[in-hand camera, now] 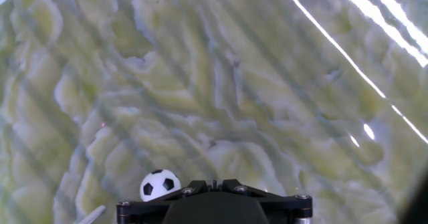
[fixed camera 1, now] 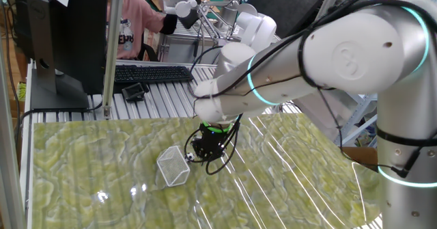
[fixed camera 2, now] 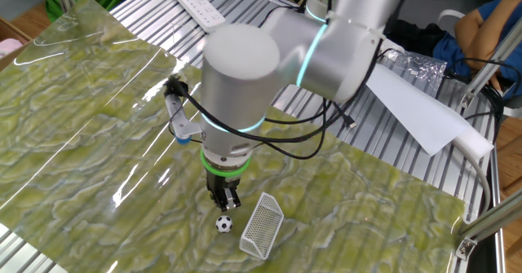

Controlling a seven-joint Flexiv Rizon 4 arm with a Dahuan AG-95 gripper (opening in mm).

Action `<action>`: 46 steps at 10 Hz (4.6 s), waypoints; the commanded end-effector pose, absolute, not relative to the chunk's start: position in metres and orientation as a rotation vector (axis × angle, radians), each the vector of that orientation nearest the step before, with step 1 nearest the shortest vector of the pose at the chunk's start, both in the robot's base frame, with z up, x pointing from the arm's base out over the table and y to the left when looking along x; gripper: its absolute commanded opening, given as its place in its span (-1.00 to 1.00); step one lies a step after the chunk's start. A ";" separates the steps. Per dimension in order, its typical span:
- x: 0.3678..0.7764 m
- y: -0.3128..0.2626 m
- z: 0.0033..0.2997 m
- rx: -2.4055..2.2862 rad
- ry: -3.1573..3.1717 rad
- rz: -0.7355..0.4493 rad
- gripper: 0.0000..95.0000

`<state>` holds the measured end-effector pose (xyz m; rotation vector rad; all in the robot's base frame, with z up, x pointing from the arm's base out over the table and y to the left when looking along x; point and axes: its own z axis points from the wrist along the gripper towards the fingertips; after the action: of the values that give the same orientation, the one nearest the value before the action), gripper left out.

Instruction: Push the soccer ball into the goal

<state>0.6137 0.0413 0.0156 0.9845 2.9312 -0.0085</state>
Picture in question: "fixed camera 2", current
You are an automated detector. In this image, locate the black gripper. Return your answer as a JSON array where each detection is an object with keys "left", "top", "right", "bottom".
[{"left": 205, "top": 173, "right": 242, "bottom": 213}]

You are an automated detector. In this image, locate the black and white soccer ball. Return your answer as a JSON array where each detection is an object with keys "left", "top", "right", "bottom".
[{"left": 215, "top": 215, "right": 234, "bottom": 234}]

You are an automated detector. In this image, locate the bystander left forearm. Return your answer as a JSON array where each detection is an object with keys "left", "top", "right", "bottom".
[{"left": 453, "top": 0, "right": 522, "bottom": 71}]

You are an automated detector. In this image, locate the white mesh miniature goal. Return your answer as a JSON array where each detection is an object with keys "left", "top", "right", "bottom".
[{"left": 238, "top": 192, "right": 285, "bottom": 261}]

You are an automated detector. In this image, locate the green marble pattern mat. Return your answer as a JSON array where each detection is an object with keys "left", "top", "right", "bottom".
[{"left": 0, "top": 0, "right": 468, "bottom": 273}]

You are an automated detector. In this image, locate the white power strip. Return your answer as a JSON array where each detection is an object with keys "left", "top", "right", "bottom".
[{"left": 171, "top": 0, "right": 227, "bottom": 33}]

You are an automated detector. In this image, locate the white paper sheet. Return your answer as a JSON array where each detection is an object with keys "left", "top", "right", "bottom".
[{"left": 365, "top": 63, "right": 474, "bottom": 156}]

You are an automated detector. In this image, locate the clear plastic bag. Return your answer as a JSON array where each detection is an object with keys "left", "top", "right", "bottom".
[{"left": 378, "top": 48, "right": 448, "bottom": 89}]

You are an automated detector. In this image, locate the white foam block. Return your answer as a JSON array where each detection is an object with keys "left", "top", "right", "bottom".
[{"left": 450, "top": 121, "right": 495, "bottom": 161}]

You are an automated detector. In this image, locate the pink soft item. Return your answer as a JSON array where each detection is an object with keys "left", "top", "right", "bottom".
[{"left": 0, "top": 37, "right": 24, "bottom": 60}]

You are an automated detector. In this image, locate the person in blue shirt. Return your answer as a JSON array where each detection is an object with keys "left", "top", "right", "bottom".
[{"left": 431, "top": 0, "right": 522, "bottom": 99}]

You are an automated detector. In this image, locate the brown cardboard box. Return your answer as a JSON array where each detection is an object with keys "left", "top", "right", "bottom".
[{"left": 0, "top": 16, "right": 33, "bottom": 73}]

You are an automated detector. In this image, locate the white curved tube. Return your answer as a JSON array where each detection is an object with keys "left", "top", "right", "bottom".
[{"left": 437, "top": 8, "right": 466, "bottom": 26}]

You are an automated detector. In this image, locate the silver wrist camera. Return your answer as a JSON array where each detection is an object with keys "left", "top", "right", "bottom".
[{"left": 163, "top": 93, "right": 204, "bottom": 146}]

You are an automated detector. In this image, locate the black USB cable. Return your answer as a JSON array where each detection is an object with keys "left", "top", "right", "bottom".
[{"left": 334, "top": 101, "right": 358, "bottom": 130}]

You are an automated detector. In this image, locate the grey flexible hose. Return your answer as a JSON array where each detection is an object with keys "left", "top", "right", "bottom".
[{"left": 452, "top": 140, "right": 493, "bottom": 219}]

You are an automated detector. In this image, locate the black cable bundle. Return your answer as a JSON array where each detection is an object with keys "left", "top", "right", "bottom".
[{"left": 444, "top": 56, "right": 522, "bottom": 143}]

